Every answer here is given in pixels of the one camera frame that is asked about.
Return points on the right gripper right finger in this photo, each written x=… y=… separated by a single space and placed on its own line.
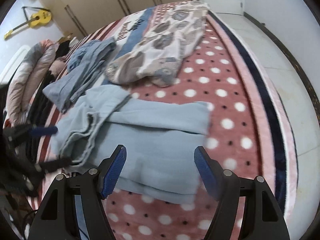
x=262 y=218

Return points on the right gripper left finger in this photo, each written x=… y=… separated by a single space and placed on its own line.
x=56 y=217

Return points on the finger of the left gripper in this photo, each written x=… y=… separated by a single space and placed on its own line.
x=53 y=165
x=29 y=131

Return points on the light blue pants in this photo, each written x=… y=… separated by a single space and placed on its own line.
x=160 y=140

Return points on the white headboard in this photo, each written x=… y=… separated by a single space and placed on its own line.
x=13 y=64

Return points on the patterned plush bed blanket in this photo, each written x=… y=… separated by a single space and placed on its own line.
x=249 y=134

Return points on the blue denim garment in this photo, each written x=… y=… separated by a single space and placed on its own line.
x=66 y=90

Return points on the yellow toy guitar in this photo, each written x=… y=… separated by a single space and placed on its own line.
x=42 y=16

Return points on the brown patterned pillow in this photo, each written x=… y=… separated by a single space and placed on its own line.
x=160 y=52

